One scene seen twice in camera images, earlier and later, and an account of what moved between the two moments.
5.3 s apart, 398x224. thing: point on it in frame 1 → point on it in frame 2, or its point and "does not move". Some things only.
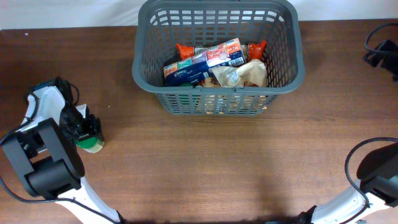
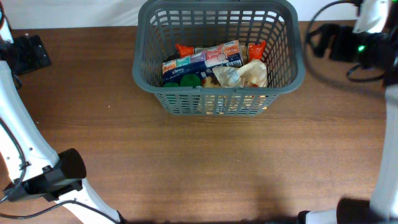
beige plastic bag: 252,71 does not move
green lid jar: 92,144 → 171,84
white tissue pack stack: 196,68 does not move
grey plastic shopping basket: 160,25 does not move
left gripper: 94,127 → 24,45
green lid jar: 184,91 → 189,79
